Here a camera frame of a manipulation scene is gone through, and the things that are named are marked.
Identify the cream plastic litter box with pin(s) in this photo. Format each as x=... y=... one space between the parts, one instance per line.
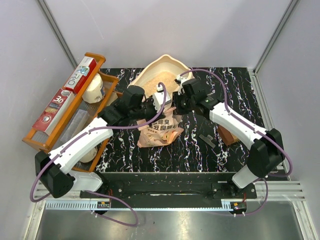
x=165 y=69

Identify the white plastic bottle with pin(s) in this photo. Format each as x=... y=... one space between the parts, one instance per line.
x=95 y=92

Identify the red 3D toothpaste box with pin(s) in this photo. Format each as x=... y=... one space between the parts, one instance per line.
x=53 y=112

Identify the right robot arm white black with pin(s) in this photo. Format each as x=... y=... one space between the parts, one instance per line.
x=265 y=146

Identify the pink cat litter bag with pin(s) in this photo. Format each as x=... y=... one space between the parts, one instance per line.
x=162 y=132

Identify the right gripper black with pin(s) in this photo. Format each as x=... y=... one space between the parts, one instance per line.
x=176 y=110

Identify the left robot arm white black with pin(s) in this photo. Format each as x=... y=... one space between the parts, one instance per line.
x=55 y=169

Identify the grey bag clip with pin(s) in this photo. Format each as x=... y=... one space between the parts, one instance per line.
x=208 y=140

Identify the clear plastic box in rack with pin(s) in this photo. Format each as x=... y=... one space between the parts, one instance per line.
x=75 y=126

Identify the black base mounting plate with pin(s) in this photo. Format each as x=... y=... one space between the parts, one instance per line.
x=206 y=184

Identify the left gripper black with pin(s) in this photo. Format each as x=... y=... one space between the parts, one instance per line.
x=150 y=101

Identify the red white RiO toothpaste box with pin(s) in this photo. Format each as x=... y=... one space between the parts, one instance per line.
x=80 y=75

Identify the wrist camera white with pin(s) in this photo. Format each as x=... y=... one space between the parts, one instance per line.
x=161 y=98
x=181 y=79

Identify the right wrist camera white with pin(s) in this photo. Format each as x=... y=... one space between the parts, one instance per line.
x=181 y=79

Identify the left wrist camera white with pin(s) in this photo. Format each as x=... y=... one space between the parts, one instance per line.
x=161 y=98

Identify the orange wooden shelf rack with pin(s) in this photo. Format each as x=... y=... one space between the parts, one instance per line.
x=43 y=142

